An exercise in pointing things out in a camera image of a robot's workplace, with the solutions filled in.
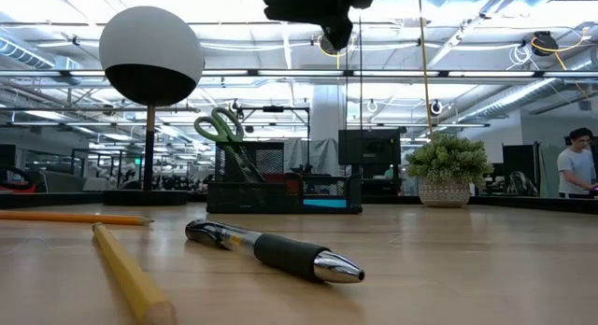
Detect black pens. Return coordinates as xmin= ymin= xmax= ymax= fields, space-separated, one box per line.
xmin=184 ymin=216 xmax=366 ymax=285

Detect black metal camera rig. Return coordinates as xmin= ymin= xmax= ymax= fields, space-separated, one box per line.
xmin=235 ymin=105 xmax=311 ymax=167

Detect green handled scissors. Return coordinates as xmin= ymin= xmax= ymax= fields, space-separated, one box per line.
xmin=193 ymin=106 xmax=265 ymax=184

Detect white globe table lamp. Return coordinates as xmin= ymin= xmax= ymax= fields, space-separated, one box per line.
xmin=98 ymin=6 xmax=206 ymax=207

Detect black ceiling cable reel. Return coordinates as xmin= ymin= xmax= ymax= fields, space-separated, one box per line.
xmin=317 ymin=34 xmax=345 ymax=57
xmin=531 ymin=30 xmax=561 ymax=58

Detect grey fabric partition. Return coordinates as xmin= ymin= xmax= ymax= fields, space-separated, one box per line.
xmin=539 ymin=145 xmax=597 ymax=199

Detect black monitor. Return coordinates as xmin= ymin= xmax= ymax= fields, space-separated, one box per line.
xmin=337 ymin=128 xmax=402 ymax=167

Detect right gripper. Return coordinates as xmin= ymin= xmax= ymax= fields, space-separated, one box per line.
xmin=262 ymin=0 xmax=375 ymax=51

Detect black mesh desk organizer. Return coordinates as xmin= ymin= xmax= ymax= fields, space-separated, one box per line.
xmin=206 ymin=141 xmax=364 ymax=216

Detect yellow hanging cable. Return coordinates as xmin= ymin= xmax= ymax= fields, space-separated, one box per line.
xmin=416 ymin=0 xmax=435 ymax=138

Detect yellow pencil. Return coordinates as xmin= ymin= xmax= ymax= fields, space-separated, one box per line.
xmin=92 ymin=221 xmax=178 ymax=325

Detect blue sticky note pad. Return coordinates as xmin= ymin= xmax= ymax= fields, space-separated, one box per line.
xmin=302 ymin=198 xmax=349 ymax=209

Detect black aluminium table frame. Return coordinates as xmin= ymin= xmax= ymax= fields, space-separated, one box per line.
xmin=0 ymin=191 xmax=598 ymax=216

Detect person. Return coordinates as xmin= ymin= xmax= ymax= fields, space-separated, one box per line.
xmin=556 ymin=127 xmax=598 ymax=200

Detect green plant in white pot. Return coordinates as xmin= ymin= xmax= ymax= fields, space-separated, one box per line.
xmin=404 ymin=132 xmax=494 ymax=209

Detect grey draped cloth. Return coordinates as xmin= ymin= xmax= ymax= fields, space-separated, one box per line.
xmin=287 ymin=137 xmax=340 ymax=177

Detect orange pencil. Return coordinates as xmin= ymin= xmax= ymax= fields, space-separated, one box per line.
xmin=0 ymin=209 xmax=155 ymax=227

